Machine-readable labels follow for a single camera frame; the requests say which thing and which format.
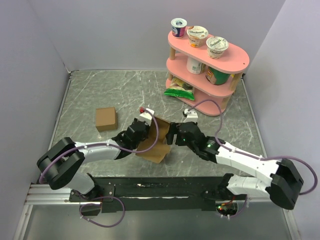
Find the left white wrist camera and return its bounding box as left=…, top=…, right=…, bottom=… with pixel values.
left=137, top=107, right=155, bottom=126

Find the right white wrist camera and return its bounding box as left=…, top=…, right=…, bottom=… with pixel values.
left=183, top=108, right=198, bottom=123

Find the white blue yogurt cup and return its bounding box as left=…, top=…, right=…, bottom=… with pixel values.
left=171, top=17, right=187, bottom=38

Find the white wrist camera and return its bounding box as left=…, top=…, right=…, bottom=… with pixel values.
left=183, top=108, right=198, bottom=123
left=137, top=107, right=155, bottom=126

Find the green snack bag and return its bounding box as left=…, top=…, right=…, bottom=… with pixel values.
left=164, top=77, right=195, bottom=101

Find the white container middle shelf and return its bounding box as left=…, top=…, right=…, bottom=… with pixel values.
left=186, top=57, right=205, bottom=75

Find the purple cable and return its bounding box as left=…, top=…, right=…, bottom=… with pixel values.
left=188, top=99, right=316, bottom=218
left=39, top=109, right=159, bottom=228

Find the pink three-tier shelf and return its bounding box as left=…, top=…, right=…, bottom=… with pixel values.
left=165, top=32, right=250, bottom=116

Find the Chobani peach yogurt cup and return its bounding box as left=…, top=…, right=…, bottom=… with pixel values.
left=186, top=25, right=209, bottom=48

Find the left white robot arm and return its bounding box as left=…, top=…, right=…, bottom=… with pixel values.
left=36, top=118, right=159, bottom=201

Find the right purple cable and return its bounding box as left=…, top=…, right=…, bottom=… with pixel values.
left=188, top=99, right=316, bottom=218

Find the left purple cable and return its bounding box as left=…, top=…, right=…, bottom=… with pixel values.
left=39, top=109, right=159, bottom=228

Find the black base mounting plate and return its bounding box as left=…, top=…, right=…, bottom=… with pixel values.
left=68, top=176, right=251, bottom=213

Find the Chobani white yogurt cup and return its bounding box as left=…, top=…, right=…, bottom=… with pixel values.
left=206, top=36, right=229, bottom=59

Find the green can middle shelf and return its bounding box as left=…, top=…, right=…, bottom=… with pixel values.
left=205, top=66, right=230, bottom=86

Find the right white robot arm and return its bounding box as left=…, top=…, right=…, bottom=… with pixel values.
left=166, top=122, right=304, bottom=210

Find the small folded cardboard box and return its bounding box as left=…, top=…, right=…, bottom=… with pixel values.
left=95, top=107, right=118, bottom=132

